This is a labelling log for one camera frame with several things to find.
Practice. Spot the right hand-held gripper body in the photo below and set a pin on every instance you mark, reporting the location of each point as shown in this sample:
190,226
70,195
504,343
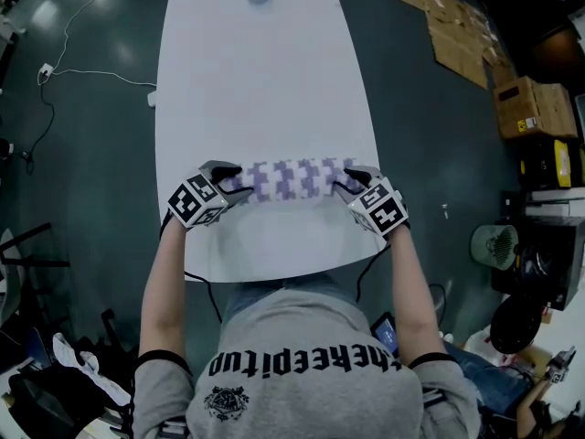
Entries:
379,208

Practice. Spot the white plug block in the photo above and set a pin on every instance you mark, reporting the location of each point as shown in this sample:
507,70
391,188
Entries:
152,99

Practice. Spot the black metal frame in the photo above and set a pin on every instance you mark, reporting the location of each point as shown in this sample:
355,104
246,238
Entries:
36,263

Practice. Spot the person's right forearm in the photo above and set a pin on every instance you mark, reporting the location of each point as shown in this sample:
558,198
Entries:
416,304

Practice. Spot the purple white patterned towel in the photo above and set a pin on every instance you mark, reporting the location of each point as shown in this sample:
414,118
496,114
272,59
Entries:
292,181

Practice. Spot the white crumpled cloth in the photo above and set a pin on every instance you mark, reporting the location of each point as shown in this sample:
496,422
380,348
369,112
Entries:
91,373

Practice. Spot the large black appliance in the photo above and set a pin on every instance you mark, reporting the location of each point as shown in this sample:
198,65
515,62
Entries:
562,263

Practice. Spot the brown round stool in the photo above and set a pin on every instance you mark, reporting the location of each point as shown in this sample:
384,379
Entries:
560,57

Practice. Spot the white furniture piece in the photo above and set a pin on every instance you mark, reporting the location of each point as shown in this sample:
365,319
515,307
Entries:
7,30

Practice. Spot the black yellow case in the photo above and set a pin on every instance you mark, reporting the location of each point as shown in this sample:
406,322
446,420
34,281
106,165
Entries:
541,165

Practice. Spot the person's blue jeans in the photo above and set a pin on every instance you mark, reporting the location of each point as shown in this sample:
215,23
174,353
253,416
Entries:
260,291

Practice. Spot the small black screen device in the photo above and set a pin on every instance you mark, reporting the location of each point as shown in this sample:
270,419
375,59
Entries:
386,332

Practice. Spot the person's left forearm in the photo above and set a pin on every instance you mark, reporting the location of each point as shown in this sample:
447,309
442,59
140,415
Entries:
162,300

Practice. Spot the stack of white flat boxes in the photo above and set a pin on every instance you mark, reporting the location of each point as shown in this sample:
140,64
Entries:
553,206

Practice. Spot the round mesh waste bin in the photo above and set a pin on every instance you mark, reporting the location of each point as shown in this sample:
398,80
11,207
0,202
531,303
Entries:
493,247

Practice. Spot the flattened cardboard sheets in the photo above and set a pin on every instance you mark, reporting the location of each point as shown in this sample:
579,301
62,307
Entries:
452,35

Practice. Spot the person's grey sweatshirt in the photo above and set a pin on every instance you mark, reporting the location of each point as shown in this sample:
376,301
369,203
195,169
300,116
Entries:
311,410

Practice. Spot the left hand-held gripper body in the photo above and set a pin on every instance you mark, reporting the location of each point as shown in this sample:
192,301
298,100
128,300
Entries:
194,201

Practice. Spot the brown cardboard box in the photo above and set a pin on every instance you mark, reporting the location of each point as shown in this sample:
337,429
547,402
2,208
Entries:
516,108

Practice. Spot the white power socket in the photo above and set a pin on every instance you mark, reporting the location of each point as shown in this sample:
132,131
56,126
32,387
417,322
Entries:
45,69

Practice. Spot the white plastic bag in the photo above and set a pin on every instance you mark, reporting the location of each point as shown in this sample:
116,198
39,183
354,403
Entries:
482,345

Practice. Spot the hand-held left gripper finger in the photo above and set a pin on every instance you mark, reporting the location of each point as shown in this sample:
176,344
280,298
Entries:
224,168
237,195

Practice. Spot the black office chair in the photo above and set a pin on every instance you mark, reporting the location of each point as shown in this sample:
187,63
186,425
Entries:
41,405

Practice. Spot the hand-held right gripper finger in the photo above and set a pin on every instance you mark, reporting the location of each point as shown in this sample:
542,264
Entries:
346,192
365,173

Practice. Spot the small white scrap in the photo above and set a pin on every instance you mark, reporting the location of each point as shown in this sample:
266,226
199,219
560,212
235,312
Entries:
444,211

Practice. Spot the black round bag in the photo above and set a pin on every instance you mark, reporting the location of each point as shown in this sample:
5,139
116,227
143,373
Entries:
516,325

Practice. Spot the small black box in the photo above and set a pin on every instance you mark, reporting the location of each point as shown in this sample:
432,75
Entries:
513,204

